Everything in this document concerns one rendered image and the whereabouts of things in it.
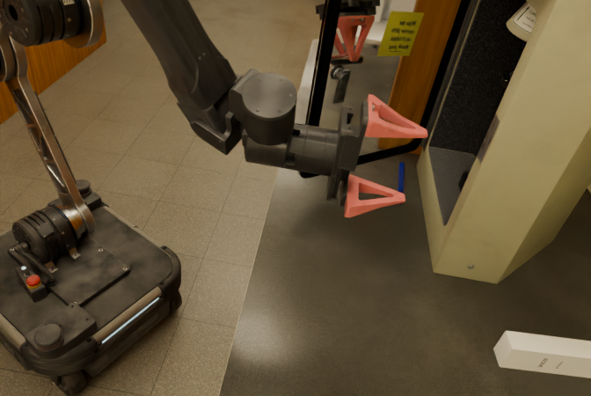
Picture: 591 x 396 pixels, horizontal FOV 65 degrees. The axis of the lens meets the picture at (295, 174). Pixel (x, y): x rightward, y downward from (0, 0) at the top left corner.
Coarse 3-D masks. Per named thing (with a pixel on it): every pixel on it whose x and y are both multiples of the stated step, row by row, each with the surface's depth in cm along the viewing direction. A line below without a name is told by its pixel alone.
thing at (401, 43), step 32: (352, 0) 69; (384, 0) 72; (416, 0) 75; (448, 0) 79; (320, 32) 70; (352, 32) 72; (384, 32) 75; (416, 32) 79; (448, 32) 83; (352, 64) 76; (384, 64) 80; (416, 64) 84; (352, 96) 80; (384, 96) 85; (416, 96) 89
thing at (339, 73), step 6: (336, 72) 75; (342, 72) 74; (348, 72) 74; (336, 78) 76; (342, 78) 74; (348, 78) 75; (342, 84) 75; (336, 90) 75; (342, 90) 76; (336, 96) 76; (342, 96) 77; (336, 102) 77
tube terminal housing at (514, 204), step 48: (528, 0) 59; (576, 0) 51; (528, 48) 57; (576, 48) 54; (528, 96) 58; (576, 96) 58; (528, 144) 62; (576, 144) 61; (432, 192) 87; (480, 192) 68; (528, 192) 67; (576, 192) 77; (432, 240) 82; (480, 240) 73; (528, 240) 74
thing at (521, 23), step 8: (520, 8) 68; (528, 8) 65; (512, 16) 70; (520, 16) 66; (528, 16) 64; (512, 24) 67; (520, 24) 65; (528, 24) 64; (512, 32) 66; (520, 32) 65; (528, 32) 64
